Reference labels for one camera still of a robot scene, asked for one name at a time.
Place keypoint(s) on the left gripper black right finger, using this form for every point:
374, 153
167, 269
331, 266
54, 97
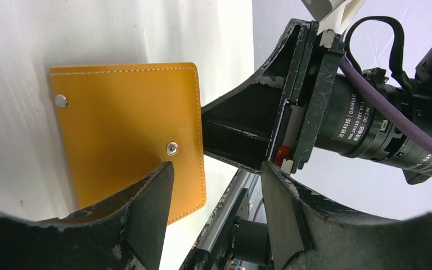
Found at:
310, 231

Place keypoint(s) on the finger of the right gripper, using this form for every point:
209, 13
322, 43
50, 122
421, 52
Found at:
241, 127

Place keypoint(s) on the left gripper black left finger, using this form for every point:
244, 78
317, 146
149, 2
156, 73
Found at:
124, 231

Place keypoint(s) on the yellow leather card holder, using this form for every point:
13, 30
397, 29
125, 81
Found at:
122, 121

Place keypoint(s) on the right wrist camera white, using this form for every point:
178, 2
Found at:
333, 15

